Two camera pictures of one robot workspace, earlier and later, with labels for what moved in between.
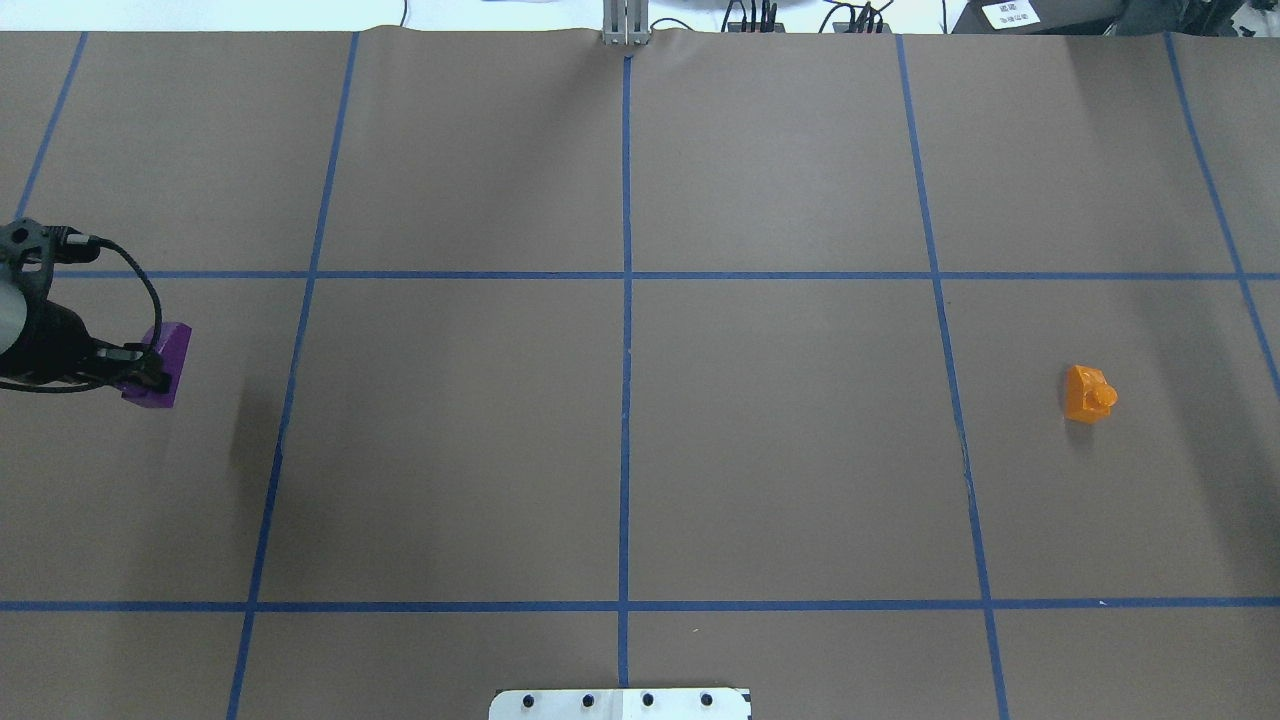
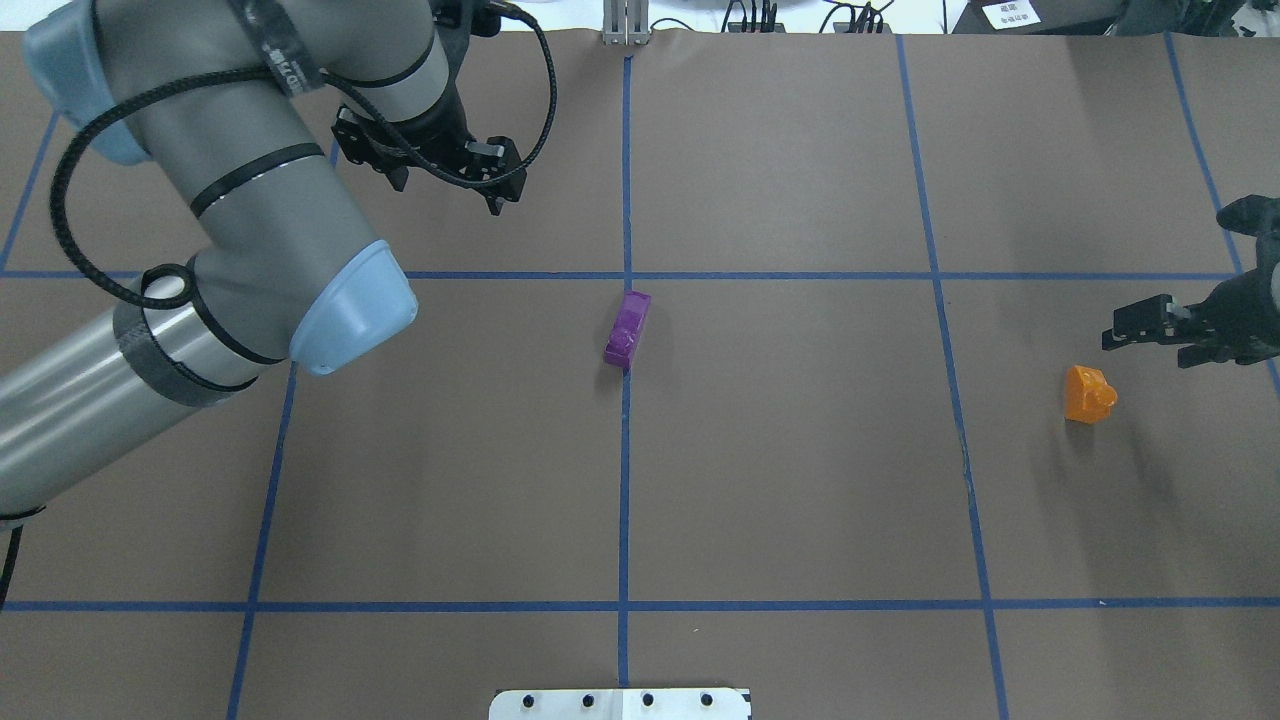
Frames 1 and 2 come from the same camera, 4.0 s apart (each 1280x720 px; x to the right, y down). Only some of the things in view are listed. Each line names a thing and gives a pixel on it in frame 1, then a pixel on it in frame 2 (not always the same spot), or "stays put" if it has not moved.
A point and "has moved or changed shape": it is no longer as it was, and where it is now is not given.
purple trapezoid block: x=173 y=349 has moved or changed shape
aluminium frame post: x=625 y=22 stays put
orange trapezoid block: x=1087 y=396 stays put
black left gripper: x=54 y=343 → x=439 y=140
